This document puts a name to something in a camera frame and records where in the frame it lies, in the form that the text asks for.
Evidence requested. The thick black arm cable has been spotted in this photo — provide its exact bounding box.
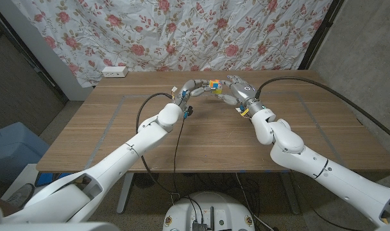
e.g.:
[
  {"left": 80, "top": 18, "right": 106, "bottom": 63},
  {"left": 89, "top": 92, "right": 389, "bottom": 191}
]
[
  {"left": 135, "top": 92, "right": 180, "bottom": 196},
  {"left": 254, "top": 76, "right": 390, "bottom": 144}
]

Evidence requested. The grey sneaker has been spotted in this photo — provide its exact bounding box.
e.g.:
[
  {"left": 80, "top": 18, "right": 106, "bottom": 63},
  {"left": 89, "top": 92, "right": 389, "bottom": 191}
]
[{"left": 5, "top": 183, "right": 35, "bottom": 209}]

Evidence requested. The white floor cable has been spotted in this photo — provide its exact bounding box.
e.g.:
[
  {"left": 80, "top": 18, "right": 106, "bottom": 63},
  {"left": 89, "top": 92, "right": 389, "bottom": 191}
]
[{"left": 235, "top": 173, "right": 275, "bottom": 231}]

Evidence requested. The black round floor base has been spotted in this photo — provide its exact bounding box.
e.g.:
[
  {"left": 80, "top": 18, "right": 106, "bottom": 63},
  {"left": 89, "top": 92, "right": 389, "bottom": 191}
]
[{"left": 133, "top": 172, "right": 160, "bottom": 189}]

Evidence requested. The black backdrop stand pole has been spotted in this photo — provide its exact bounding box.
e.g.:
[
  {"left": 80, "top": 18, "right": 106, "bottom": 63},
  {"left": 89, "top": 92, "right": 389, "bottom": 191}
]
[{"left": 298, "top": 0, "right": 345, "bottom": 71}]

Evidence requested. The person's leg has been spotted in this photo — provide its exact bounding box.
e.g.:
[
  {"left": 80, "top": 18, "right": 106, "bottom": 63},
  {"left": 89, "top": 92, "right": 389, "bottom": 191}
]
[{"left": 0, "top": 194, "right": 19, "bottom": 218}]

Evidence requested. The black door frame strip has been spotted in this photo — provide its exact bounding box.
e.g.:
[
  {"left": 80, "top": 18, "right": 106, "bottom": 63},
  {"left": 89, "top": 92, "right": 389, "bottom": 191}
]
[{"left": 0, "top": 8, "right": 69, "bottom": 105}]

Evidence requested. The floral backdrop cloth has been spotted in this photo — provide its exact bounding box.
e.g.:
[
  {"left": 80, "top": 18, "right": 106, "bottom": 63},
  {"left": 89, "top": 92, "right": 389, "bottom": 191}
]
[{"left": 11, "top": 0, "right": 334, "bottom": 88}]

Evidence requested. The white robot torso base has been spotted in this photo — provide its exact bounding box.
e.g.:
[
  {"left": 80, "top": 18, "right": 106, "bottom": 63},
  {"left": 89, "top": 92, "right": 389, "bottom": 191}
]
[{"left": 162, "top": 191, "right": 256, "bottom": 231}]

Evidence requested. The blue plastic pad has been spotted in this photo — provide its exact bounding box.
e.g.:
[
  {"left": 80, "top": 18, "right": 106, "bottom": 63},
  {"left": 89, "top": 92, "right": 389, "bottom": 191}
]
[{"left": 34, "top": 172, "right": 74, "bottom": 187}]

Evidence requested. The multicolour Rubik's cube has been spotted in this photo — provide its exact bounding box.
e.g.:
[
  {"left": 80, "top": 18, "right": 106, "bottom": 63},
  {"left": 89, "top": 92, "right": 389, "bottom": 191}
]
[{"left": 208, "top": 79, "right": 223, "bottom": 95}]

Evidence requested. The grey table leg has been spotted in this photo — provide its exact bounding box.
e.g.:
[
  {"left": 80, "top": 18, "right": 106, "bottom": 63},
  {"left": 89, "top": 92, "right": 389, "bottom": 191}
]
[{"left": 280, "top": 171, "right": 301, "bottom": 215}]

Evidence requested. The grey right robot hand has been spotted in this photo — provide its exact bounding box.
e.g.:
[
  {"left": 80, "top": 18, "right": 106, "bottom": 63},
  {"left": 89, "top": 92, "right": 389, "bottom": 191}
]
[{"left": 217, "top": 75, "right": 263, "bottom": 118}]

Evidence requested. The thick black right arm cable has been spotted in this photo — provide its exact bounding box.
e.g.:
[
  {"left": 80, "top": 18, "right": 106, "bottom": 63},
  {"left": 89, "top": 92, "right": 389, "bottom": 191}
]
[{"left": 254, "top": 76, "right": 390, "bottom": 144}]

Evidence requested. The white table leg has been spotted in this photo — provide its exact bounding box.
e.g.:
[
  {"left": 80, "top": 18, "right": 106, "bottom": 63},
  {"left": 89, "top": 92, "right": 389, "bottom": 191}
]
[{"left": 116, "top": 173, "right": 135, "bottom": 215}]

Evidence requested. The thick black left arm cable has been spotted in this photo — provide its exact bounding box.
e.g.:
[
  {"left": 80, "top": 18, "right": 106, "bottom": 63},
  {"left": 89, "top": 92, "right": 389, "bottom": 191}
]
[{"left": 135, "top": 92, "right": 180, "bottom": 196}]

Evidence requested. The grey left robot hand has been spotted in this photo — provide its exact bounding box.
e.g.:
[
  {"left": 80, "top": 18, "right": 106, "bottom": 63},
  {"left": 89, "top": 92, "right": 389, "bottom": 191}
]
[{"left": 174, "top": 79, "right": 215, "bottom": 108}]

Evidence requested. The white floor platform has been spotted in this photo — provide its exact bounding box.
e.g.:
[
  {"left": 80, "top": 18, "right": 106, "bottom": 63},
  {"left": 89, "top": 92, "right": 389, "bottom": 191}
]
[{"left": 1, "top": 162, "right": 42, "bottom": 200}]

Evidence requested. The blue-grey box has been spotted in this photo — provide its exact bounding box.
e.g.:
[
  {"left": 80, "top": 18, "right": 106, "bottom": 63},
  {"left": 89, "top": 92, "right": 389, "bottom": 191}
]
[{"left": 0, "top": 121, "right": 51, "bottom": 184}]

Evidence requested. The white power strip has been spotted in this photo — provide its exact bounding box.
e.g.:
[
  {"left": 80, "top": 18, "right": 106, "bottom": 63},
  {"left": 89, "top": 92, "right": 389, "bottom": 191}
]
[{"left": 101, "top": 65, "right": 129, "bottom": 78}]

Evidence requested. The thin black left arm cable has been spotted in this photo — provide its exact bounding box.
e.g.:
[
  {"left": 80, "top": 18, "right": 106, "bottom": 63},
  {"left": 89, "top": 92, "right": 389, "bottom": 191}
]
[{"left": 172, "top": 117, "right": 186, "bottom": 206}]

